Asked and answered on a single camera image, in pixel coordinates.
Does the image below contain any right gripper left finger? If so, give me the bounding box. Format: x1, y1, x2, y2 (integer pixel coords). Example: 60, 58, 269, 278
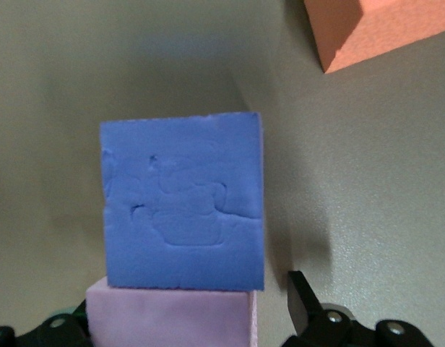
0, 312, 93, 347

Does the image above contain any orange foam cube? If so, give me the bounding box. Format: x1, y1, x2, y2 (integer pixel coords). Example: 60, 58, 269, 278
303, 0, 445, 75

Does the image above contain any brown paper table cover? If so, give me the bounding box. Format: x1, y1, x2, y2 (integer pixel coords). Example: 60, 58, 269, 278
0, 0, 445, 347

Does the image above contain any pink foam cube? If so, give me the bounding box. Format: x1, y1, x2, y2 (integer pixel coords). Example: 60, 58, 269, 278
84, 276, 259, 347

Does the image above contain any purple foam cube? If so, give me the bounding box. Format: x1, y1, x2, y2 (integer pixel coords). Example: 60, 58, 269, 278
99, 111, 266, 292

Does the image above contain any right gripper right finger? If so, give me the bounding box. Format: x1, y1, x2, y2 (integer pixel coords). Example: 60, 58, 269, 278
286, 270, 435, 347

